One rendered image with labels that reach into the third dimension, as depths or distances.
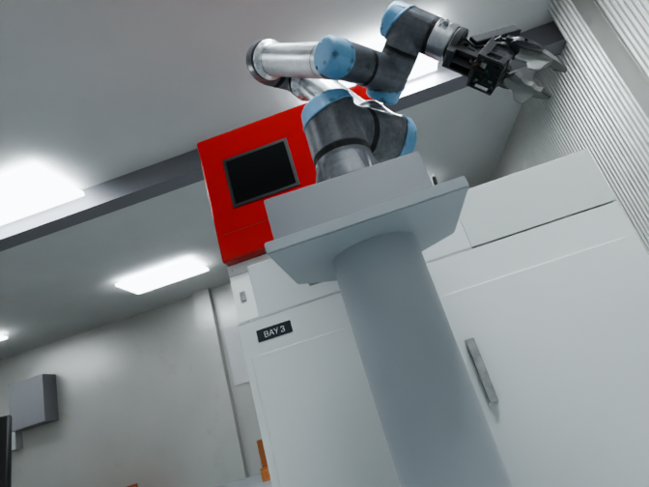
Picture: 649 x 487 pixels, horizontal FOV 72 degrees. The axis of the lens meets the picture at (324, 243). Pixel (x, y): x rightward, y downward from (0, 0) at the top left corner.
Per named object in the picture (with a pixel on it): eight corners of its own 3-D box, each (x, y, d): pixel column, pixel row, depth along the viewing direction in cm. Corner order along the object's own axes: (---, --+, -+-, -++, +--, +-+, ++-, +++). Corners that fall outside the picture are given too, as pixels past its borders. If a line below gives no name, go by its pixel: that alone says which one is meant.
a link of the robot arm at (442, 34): (437, 45, 96) (448, 8, 89) (457, 53, 95) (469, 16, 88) (421, 62, 92) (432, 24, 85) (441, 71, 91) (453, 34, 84)
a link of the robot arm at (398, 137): (359, 172, 94) (259, 77, 129) (409, 179, 103) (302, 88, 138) (383, 119, 88) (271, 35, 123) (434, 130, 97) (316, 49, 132)
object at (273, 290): (268, 323, 121) (257, 274, 126) (466, 257, 117) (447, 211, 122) (258, 317, 112) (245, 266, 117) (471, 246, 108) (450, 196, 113)
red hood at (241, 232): (274, 298, 252) (251, 205, 273) (413, 251, 246) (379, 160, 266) (221, 263, 182) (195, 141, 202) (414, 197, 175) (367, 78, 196)
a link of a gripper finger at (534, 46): (537, 69, 85) (492, 61, 88) (541, 64, 85) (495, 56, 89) (543, 44, 81) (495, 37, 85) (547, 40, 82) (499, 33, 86)
